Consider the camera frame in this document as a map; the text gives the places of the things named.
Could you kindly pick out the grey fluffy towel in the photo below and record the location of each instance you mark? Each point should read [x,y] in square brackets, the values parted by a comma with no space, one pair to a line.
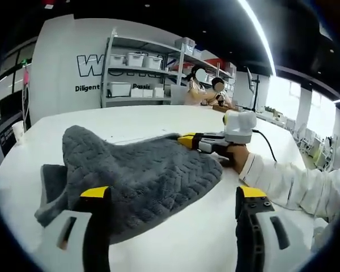
[158,181]

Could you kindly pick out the person's right hand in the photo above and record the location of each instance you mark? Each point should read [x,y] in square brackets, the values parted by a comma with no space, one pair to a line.
[238,157]

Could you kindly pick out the wooden tray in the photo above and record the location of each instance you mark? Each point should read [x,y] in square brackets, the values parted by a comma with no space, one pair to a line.
[224,108]

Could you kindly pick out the monitor on black stand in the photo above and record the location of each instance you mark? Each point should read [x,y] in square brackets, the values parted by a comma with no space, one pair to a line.
[255,96]

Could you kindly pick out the pale grey board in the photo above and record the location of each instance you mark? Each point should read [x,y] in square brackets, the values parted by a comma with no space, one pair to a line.
[178,95]

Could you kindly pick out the row of white office chairs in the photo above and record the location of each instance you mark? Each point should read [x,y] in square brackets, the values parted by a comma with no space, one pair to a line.
[314,147]

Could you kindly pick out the grey metal shelving rack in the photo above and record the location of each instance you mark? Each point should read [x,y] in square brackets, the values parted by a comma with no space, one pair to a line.
[136,69]

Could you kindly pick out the white paper cup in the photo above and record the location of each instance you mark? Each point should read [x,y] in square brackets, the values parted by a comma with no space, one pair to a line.
[18,133]

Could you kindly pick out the black sign panel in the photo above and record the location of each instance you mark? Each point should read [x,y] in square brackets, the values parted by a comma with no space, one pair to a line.
[5,139]

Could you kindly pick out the pink cloth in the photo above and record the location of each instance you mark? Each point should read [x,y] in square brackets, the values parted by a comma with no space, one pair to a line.
[26,78]

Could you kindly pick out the red ceiling panel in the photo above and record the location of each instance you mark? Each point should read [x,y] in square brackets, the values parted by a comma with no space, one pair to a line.
[51,1]

